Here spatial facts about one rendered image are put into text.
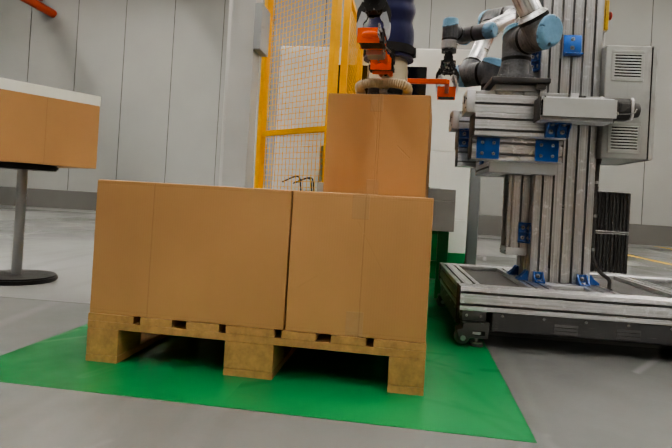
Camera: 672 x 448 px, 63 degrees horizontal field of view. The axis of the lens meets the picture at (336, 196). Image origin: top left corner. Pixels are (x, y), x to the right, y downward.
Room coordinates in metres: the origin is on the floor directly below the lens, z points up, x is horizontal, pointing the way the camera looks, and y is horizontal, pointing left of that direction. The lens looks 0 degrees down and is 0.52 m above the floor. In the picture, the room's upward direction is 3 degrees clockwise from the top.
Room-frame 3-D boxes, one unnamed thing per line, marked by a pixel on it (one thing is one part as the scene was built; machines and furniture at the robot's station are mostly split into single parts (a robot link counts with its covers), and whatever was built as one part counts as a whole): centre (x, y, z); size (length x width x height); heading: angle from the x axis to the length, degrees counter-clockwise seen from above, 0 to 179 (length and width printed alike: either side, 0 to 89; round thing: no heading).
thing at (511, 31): (2.23, -0.70, 1.20); 0.13 x 0.12 x 0.14; 21
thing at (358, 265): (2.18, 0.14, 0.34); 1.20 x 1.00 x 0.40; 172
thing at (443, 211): (2.80, -0.25, 0.47); 0.70 x 0.03 x 0.15; 82
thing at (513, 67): (2.24, -0.70, 1.09); 0.15 x 0.15 x 0.10
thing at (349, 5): (4.62, -0.08, 1.05); 1.17 x 0.10 x 2.10; 172
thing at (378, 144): (2.44, -0.20, 0.74); 0.60 x 0.40 x 0.40; 170
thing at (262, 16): (3.66, 0.55, 1.62); 0.20 x 0.05 x 0.30; 172
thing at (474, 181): (3.30, -0.82, 0.50); 0.07 x 0.07 x 1.00; 82
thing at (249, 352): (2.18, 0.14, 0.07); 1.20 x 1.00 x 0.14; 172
